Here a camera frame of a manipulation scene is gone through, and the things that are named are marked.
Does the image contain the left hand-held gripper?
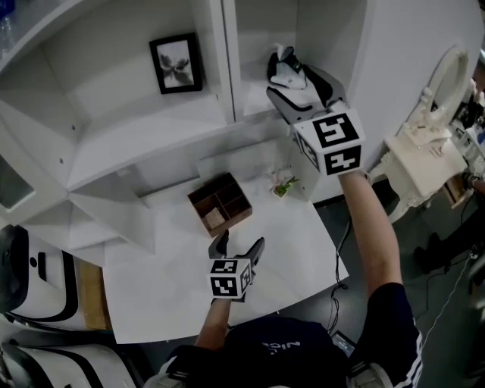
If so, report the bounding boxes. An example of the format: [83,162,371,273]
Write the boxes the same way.
[206,229,266,303]

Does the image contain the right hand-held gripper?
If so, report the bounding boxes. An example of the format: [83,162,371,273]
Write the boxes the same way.
[266,64,367,177]

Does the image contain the white shelf unit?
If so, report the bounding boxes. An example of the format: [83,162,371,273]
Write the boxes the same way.
[0,0,483,255]

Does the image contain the person's right forearm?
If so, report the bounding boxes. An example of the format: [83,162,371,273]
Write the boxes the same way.
[338,169,403,304]

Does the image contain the person's left forearm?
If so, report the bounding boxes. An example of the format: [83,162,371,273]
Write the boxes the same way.
[194,298,234,349]

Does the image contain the beige card stack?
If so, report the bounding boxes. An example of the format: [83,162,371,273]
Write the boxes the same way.
[203,207,226,230]

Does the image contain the brown wooden organizer box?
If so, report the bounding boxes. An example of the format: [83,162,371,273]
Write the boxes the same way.
[186,171,253,239]

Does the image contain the small potted plant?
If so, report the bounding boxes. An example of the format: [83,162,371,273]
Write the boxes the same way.
[269,169,301,199]

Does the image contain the person's dark shirt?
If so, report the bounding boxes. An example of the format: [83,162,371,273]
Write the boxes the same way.
[162,281,424,388]

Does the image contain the white vanity table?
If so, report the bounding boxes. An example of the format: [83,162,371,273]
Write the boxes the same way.
[368,111,473,224]

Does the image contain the small black screen device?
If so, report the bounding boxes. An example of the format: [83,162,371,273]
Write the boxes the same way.
[330,330,358,358]

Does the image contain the white oval mirror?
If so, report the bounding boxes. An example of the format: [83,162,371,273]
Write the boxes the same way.
[421,45,472,124]

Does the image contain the light wooden board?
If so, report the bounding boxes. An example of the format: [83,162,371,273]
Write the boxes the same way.
[77,258,112,330]

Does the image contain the white and black rounded machine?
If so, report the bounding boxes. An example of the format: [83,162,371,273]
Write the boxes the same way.
[0,333,142,388]
[0,224,89,331]

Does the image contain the clear plastic bottles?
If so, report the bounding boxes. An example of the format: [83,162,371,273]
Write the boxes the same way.
[0,0,18,60]

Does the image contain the black cable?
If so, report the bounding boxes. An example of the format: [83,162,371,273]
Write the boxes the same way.
[327,217,352,331]

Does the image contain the black picture frame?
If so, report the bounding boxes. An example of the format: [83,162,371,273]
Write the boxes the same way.
[148,32,205,95]

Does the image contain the thin white cable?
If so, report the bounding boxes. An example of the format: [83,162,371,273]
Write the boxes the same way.
[415,249,479,353]

